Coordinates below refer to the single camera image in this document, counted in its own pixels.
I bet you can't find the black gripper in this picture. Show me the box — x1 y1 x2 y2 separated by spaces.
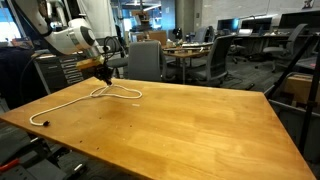
93 65 113 85

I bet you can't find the white rope with black tip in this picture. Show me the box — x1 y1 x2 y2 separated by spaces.
29 83 144 128

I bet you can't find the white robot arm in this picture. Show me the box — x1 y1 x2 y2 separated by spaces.
11 0 112 86

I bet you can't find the grey office chair centre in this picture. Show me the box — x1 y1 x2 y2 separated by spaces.
128 40 162 82

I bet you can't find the wooden desk with clutter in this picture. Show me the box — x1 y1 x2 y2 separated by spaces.
162 42 213 81

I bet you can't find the dark mesh office chair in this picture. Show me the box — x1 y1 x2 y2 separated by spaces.
189 33 236 88

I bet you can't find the black computer monitor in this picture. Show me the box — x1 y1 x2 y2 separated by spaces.
241 18 272 33

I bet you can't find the black tripod leg right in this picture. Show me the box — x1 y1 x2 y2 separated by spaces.
266 35 320 154

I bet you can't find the cardboard box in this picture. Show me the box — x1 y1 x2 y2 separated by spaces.
284 74 313 104

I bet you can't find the wrist camera yellow green mount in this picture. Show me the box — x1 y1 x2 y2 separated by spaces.
76 56 104 70

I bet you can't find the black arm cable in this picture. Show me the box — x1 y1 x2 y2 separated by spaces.
101 35 122 64

